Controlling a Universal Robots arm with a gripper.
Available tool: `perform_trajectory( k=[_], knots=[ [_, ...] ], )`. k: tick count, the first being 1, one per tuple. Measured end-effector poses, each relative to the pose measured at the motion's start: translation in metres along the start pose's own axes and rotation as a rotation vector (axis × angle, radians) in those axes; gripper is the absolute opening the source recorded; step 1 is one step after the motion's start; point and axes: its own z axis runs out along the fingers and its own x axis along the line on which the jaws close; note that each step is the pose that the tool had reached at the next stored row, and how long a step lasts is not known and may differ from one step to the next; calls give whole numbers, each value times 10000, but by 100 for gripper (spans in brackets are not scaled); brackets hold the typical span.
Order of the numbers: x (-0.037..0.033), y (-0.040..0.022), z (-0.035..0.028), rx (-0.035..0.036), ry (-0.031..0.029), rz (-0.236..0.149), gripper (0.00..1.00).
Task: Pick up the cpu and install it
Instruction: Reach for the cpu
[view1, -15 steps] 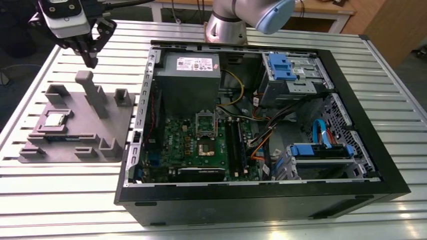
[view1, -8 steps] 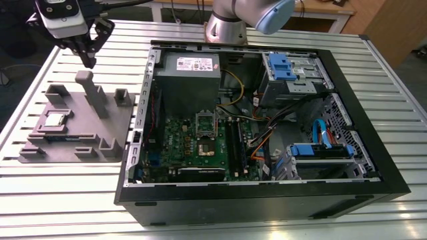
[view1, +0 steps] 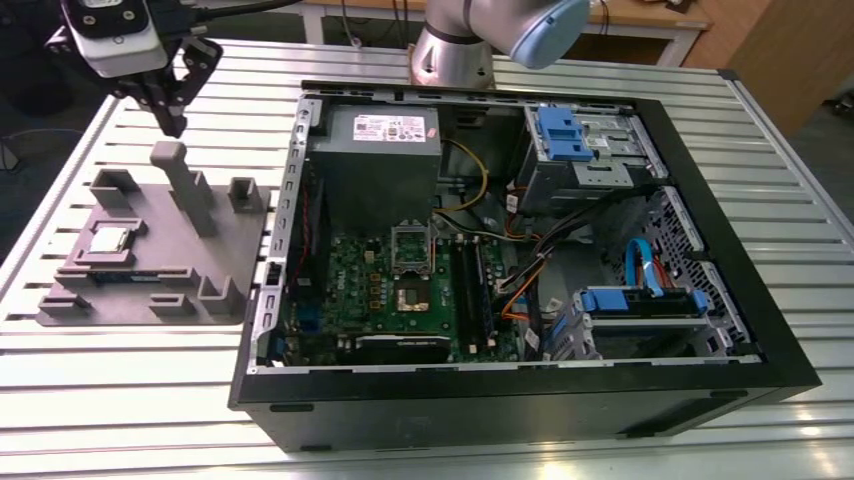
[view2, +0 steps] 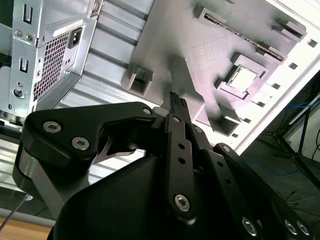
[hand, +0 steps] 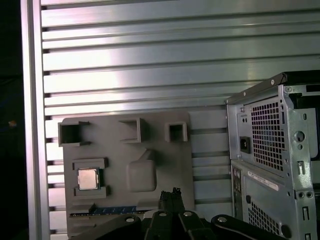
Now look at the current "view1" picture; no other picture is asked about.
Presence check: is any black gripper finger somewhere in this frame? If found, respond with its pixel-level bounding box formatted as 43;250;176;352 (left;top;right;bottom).
43;22;183;140
163;37;226;139

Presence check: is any yellow wire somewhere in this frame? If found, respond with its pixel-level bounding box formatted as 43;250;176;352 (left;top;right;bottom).
436;138;492;214

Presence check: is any grey white wire bundle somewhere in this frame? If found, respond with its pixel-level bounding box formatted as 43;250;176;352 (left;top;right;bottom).
432;209;535;244

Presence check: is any wooden cabinet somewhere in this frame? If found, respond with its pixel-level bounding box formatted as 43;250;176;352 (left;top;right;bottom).
686;0;854;141

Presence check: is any black PC case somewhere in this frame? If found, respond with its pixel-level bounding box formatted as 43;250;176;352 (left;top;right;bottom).
227;78;823;454

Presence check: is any blue wire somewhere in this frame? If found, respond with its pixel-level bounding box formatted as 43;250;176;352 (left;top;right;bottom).
624;238;669;296

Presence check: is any black graphics card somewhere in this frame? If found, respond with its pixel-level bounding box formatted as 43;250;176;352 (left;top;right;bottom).
332;333;454;365

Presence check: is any grey metal drive cage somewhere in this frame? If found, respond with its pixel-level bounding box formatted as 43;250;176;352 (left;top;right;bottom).
520;104;669;214

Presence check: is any blue disk carrier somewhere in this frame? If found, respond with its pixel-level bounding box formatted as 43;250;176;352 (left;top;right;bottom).
536;107;596;162
576;287;710;320

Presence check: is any metal socket cover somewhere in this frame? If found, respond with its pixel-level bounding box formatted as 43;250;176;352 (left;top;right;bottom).
390;219;439;279

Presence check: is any silver CPU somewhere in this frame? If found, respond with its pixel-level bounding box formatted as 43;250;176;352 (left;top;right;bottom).
89;226;133;254

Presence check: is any wooden desk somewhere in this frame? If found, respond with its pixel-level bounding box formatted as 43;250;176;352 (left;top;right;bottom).
299;0;713;66

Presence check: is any grey power supply unit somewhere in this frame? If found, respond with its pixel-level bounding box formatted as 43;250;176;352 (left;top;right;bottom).
307;103;446;236

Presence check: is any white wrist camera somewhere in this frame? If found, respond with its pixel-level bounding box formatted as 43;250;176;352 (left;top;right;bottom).
69;0;169;80

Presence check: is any grey parts rack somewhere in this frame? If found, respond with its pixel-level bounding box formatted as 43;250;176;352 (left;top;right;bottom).
32;141;275;327

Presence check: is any black cable bundle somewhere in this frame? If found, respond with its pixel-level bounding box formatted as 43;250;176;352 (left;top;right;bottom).
496;184;662;296

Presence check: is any green motherboard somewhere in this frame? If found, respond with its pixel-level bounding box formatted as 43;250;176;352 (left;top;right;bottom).
286;219;528;366

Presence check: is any grey metal disk bay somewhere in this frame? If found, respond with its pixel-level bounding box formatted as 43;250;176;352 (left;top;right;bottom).
543;287;759;362

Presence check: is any black camera cable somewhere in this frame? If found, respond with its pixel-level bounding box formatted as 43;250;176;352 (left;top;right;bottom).
173;0;303;25

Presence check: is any red orange wire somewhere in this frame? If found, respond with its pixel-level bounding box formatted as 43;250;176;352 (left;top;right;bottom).
650;257;677;292

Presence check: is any CPU socket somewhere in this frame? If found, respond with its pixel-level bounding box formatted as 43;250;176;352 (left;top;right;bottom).
391;282;434;315

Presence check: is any RAM stick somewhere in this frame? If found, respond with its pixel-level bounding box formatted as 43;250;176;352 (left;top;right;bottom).
89;269;165;282
474;238;500;346

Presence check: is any black RAM slot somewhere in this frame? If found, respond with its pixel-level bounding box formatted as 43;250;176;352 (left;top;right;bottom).
467;237;492;351
458;237;483;351
448;237;474;351

